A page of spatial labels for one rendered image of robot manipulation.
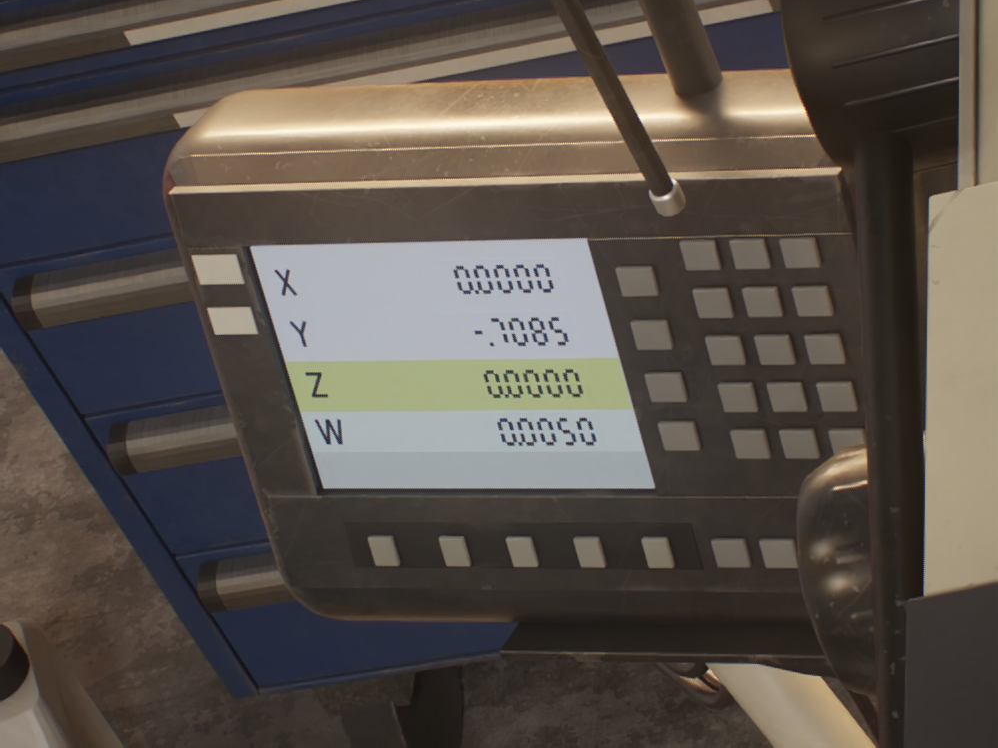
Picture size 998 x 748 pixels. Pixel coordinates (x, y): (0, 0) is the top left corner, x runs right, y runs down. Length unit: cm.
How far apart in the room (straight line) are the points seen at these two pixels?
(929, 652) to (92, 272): 228
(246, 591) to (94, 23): 51
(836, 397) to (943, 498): 100
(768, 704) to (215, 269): 33
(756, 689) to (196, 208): 34
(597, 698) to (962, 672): 268
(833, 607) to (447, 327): 84
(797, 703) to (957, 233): 120
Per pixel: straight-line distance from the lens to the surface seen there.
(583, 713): 384
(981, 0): 136
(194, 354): 349
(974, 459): 122
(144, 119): 330
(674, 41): 221
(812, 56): 142
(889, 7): 141
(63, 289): 343
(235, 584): 362
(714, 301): 222
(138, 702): 402
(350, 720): 378
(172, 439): 352
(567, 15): 156
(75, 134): 332
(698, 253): 221
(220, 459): 356
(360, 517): 235
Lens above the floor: 274
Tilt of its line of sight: 42 degrees down
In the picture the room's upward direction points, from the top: 30 degrees counter-clockwise
